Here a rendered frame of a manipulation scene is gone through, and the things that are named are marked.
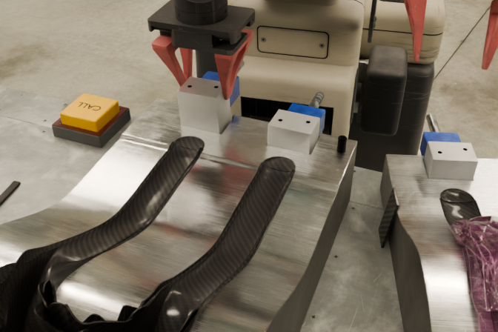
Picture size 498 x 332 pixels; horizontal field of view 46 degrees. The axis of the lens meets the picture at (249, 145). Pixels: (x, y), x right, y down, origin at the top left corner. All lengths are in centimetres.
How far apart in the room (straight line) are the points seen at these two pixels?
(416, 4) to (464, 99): 201
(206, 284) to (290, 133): 22
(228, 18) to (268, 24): 36
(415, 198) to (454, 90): 202
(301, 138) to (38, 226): 28
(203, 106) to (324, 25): 37
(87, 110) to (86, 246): 35
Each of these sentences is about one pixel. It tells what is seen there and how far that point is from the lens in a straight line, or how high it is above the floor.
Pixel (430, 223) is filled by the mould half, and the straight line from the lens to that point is 64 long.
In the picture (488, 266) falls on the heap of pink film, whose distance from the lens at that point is 52.
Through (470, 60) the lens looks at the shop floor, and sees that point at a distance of 295.
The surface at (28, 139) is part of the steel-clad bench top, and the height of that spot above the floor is 80.
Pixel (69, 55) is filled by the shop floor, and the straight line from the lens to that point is 293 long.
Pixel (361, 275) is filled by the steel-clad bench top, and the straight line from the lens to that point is 65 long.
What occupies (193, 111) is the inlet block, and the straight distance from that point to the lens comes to 68.
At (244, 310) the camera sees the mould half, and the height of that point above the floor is 93.
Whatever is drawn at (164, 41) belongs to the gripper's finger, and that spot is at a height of 100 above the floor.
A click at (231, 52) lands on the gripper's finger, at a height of 100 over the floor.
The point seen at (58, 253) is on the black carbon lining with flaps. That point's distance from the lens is 52.
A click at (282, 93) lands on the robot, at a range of 101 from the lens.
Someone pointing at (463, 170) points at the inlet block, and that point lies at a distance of 70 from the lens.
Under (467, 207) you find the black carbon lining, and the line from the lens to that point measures 68.
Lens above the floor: 128
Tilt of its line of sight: 36 degrees down
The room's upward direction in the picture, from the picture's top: straight up
